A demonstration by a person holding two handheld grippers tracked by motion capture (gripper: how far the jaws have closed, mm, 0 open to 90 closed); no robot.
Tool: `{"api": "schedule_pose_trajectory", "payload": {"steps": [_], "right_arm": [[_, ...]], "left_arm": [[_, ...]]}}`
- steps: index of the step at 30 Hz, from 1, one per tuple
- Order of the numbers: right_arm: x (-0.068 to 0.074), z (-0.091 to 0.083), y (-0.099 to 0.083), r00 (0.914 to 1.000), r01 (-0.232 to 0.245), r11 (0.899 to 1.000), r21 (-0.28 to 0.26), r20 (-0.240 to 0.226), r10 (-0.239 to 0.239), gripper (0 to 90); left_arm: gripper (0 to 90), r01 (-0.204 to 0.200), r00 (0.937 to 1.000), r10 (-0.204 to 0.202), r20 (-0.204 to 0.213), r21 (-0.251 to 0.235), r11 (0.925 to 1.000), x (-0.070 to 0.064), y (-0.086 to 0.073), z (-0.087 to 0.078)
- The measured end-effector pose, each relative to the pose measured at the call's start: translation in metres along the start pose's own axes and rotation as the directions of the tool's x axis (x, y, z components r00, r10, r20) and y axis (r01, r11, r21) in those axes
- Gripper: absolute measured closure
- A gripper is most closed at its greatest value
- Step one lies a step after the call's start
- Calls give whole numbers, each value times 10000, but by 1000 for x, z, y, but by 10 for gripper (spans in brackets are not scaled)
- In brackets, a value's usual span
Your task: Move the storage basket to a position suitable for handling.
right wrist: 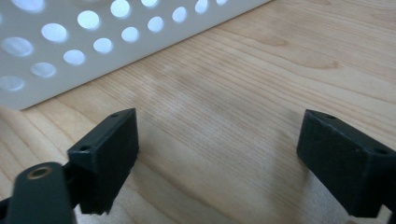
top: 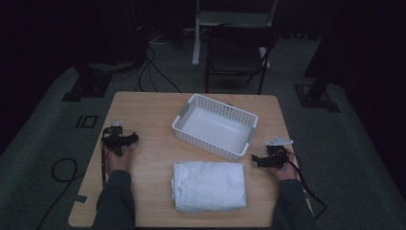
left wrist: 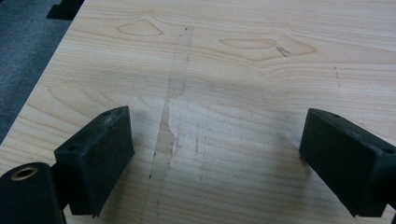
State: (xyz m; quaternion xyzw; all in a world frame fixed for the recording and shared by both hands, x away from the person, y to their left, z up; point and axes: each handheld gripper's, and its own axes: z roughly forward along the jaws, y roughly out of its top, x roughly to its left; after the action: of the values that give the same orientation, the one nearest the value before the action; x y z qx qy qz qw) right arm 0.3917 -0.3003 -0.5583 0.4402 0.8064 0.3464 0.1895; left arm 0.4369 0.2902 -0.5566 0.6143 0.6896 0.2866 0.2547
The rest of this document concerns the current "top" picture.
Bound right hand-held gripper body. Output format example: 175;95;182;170
265;137;295;170

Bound person's left hand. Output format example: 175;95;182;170
104;144;134;177

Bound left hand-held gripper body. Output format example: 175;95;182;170
101;120;129;157

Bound white folded towel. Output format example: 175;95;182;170
170;160;248;215

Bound black stand with base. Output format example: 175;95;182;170
293;28;343;114

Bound black stand base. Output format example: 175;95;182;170
61;62;113;104

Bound person's right hand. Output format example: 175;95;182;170
275;149;300;183

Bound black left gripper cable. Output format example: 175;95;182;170
101;135;108;190

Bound white plastic basket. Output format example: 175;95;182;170
170;93;259;163

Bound white metal table frame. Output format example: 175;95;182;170
191;0;280;69

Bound black looped floor cable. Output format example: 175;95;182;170
35;156;86;230

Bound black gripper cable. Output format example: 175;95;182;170
286;151;328;221
101;135;108;190

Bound black floor cables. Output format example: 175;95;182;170
135;44;184;94

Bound black folding chair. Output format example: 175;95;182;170
204;24;282;96

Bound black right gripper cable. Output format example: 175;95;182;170
286;151;328;221

